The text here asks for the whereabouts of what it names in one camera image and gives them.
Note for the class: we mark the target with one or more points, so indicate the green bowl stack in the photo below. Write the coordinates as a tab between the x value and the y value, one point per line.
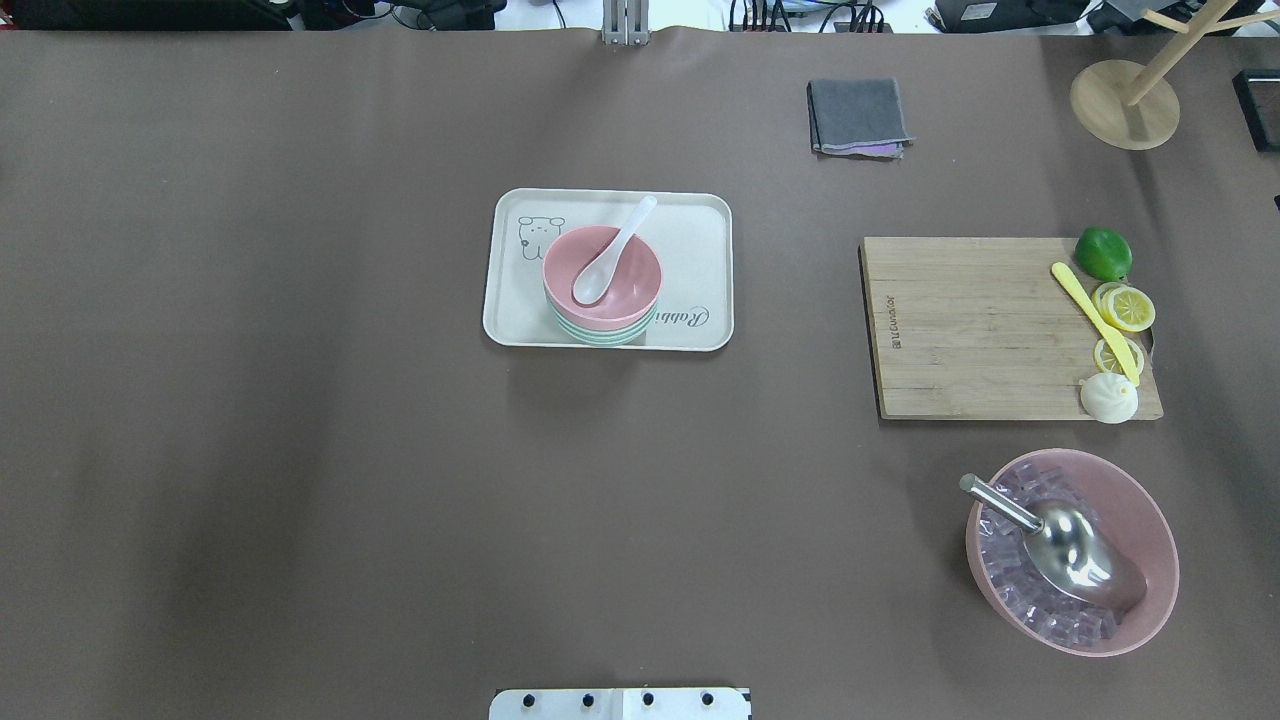
614	338

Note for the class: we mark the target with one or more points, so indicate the white ceramic spoon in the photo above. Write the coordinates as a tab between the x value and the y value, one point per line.
595	279

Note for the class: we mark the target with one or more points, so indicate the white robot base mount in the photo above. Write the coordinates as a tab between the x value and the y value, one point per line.
623	703

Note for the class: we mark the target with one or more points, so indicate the wooden mug tree stand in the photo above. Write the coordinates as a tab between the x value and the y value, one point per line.
1129	105

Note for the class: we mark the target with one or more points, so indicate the bamboo cutting board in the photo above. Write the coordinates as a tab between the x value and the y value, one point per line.
975	328

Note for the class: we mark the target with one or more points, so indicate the grey folded cloth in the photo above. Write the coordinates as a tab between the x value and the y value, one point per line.
857	117

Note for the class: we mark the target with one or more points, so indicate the small pink bowl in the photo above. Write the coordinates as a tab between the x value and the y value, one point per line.
634	288

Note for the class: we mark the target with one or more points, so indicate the yellow plastic knife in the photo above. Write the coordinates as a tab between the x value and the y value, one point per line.
1065	276

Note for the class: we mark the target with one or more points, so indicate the cream rabbit tray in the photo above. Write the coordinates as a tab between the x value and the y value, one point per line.
691	234

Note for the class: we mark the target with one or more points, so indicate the lemon slice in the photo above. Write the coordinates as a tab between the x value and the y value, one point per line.
1106	361

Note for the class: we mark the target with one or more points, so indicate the green lime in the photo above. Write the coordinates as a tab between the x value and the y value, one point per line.
1103	254

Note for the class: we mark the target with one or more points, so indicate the large pink bowl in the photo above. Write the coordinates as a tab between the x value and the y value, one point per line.
1121	508

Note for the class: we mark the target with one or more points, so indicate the metal ice scoop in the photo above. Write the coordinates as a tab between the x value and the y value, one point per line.
1067	550

